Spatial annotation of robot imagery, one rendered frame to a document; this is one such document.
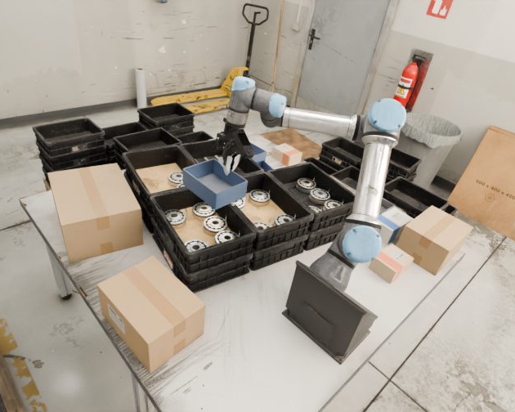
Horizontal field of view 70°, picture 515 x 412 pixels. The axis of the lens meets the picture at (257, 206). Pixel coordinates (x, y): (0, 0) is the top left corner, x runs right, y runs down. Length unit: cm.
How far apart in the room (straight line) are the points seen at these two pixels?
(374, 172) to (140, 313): 87
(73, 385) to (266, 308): 109
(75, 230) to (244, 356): 80
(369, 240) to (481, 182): 290
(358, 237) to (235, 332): 57
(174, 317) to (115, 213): 54
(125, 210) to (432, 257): 138
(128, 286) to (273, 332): 54
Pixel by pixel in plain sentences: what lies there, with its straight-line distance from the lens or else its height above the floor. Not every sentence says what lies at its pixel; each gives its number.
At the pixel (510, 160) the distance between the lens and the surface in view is 396.
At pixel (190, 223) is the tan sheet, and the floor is 83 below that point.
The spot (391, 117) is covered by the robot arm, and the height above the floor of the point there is 146.
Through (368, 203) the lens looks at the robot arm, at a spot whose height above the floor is 123.
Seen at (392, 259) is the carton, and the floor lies 77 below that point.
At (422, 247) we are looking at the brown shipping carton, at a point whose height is 80.
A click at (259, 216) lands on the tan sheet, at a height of 83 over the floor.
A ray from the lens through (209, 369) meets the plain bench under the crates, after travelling 132.
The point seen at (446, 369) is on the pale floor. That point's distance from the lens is 257.
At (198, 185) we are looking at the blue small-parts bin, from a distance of 134.
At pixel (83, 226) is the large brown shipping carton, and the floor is 87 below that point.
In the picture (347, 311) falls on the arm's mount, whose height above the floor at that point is 94.
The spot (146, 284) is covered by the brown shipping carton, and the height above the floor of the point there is 86.
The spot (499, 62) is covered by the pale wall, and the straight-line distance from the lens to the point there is 405.
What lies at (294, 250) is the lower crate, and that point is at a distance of 169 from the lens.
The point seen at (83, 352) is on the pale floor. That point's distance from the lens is 226.
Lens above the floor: 185
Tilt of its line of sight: 35 degrees down
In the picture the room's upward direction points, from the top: 9 degrees clockwise
